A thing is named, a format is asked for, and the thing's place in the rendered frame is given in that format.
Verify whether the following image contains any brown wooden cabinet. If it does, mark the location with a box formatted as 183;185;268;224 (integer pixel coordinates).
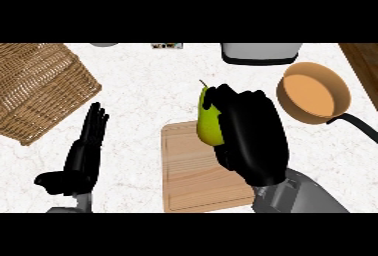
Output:
338;43;378;112

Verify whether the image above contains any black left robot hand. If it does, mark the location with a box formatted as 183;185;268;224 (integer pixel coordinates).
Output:
33;101;111;197

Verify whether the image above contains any pale wooden cutting board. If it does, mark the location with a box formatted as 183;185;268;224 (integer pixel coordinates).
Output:
160;120;257;213

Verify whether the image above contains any small printed box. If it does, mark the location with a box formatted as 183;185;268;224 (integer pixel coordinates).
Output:
151;43;185;50

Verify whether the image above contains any green pear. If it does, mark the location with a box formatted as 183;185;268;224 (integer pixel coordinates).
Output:
195;79;226;147

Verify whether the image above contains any white appliance with black base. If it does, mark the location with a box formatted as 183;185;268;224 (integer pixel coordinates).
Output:
219;43;304;66

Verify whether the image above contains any orange pot with black handle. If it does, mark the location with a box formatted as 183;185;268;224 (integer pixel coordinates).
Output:
275;61;378;145

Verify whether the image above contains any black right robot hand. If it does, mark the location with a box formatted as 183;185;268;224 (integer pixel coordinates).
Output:
201;83;291;188

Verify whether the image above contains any wicker basket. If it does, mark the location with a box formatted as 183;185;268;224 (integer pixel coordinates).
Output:
0;43;104;147

